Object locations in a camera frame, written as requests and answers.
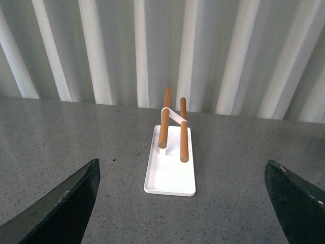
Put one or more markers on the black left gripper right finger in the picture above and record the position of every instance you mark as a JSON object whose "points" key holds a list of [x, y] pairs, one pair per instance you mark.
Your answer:
{"points": [[298, 204]]}

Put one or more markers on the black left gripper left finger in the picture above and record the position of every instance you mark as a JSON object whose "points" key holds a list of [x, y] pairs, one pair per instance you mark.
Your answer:
{"points": [[62, 215]]}

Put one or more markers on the white towel rack stand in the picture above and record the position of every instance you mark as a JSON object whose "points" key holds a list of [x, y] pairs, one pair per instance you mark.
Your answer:
{"points": [[170, 169]]}

